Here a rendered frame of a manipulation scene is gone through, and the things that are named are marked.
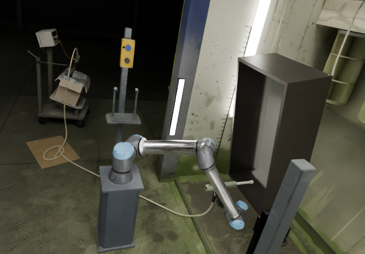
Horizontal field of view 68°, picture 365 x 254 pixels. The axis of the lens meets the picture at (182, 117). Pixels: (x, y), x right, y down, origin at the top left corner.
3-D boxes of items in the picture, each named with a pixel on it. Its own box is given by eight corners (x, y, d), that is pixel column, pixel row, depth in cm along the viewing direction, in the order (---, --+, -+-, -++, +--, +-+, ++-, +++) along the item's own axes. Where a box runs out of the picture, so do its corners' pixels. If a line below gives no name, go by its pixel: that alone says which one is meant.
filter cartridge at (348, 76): (346, 110, 302) (381, 35, 267) (339, 118, 275) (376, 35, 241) (314, 99, 322) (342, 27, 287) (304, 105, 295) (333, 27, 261)
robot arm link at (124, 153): (107, 168, 200) (109, 148, 193) (118, 157, 216) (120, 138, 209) (126, 174, 198) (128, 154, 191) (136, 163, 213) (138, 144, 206)
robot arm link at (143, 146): (118, 142, 211) (212, 143, 189) (127, 133, 226) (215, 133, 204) (121, 159, 216) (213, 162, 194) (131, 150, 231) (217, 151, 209)
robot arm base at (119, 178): (109, 185, 198) (110, 174, 194) (107, 170, 214) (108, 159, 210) (134, 183, 205) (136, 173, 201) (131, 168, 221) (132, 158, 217)
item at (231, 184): (201, 205, 240) (207, 186, 229) (200, 201, 244) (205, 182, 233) (247, 198, 258) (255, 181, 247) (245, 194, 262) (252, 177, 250)
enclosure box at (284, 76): (257, 166, 280) (275, 52, 222) (297, 208, 230) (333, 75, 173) (227, 174, 270) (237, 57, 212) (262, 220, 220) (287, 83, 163)
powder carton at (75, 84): (57, 85, 409) (65, 62, 396) (85, 96, 423) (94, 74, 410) (47, 98, 361) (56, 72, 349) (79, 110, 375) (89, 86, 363)
